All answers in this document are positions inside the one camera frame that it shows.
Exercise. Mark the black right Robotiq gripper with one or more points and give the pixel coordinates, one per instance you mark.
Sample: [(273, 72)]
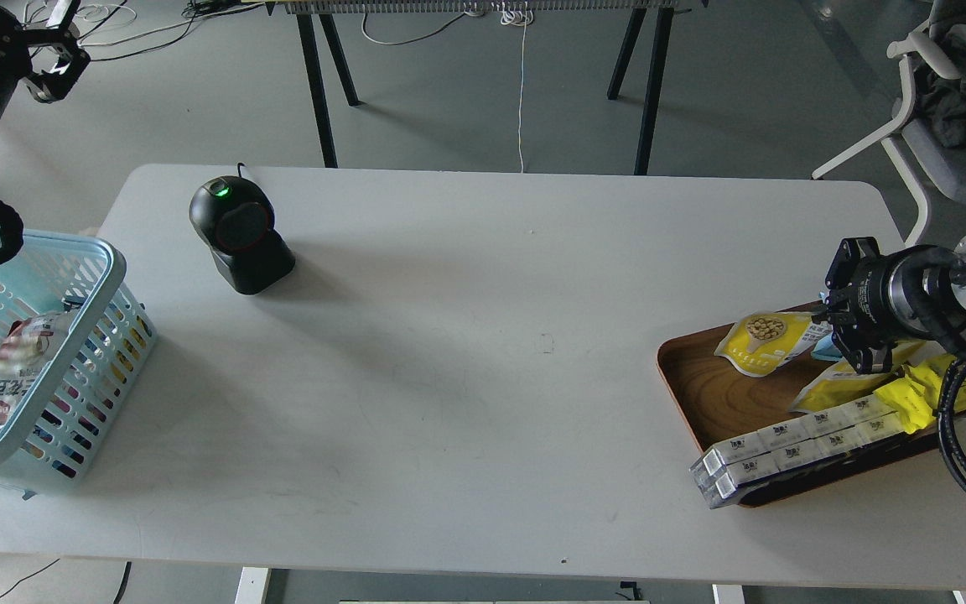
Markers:
[(865, 305)]

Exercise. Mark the yellow white bean snack pouch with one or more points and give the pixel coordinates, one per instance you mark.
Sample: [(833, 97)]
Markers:
[(758, 344)]

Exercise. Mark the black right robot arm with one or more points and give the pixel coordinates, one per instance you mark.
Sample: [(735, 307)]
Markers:
[(934, 283)]

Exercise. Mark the blue snack bag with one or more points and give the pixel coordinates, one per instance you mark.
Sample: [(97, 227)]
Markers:
[(826, 348)]

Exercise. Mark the bright yellow cartoon snack bag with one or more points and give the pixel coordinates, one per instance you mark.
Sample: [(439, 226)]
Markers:
[(915, 394)]

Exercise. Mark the red white snack bag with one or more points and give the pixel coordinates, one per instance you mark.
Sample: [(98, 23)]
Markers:
[(25, 351)]

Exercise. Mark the light blue plastic basket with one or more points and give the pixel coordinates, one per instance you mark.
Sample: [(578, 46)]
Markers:
[(73, 340)]

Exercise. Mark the yellow white flat pouch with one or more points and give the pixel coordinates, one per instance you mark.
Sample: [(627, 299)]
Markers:
[(840, 383)]

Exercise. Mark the upper white biscuit box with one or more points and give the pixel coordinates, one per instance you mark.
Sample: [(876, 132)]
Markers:
[(798, 442)]

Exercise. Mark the white biscuit box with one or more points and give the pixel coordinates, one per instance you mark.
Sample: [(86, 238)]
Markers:
[(724, 492), (798, 442)]

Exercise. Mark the wooden tray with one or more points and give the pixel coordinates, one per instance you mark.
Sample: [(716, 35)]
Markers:
[(717, 402)]

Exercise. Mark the lower white biscuit box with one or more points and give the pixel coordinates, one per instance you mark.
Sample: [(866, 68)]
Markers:
[(724, 492)]

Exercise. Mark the black barcode scanner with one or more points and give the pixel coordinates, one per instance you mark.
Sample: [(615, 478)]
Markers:
[(235, 219)]

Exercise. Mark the black trestle table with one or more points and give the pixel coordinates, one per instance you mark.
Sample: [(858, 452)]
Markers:
[(573, 92)]

